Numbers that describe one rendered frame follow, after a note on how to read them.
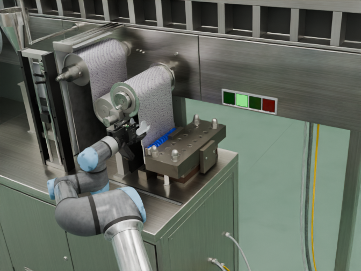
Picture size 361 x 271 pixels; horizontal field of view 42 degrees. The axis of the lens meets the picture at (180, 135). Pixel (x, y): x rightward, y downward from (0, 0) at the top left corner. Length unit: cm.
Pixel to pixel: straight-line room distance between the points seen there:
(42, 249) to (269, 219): 154
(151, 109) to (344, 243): 110
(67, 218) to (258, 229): 196
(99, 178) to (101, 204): 40
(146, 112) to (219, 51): 39
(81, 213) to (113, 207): 9
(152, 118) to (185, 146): 18
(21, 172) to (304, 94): 127
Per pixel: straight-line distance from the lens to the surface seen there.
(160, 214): 182
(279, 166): 382
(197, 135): 207
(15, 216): 243
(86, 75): 203
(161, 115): 204
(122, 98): 189
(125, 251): 132
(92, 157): 170
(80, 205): 138
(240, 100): 201
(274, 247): 305
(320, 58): 183
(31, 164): 230
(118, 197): 138
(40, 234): 234
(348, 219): 230
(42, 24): 264
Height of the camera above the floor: 198
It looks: 27 degrees down
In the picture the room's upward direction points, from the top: 4 degrees counter-clockwise
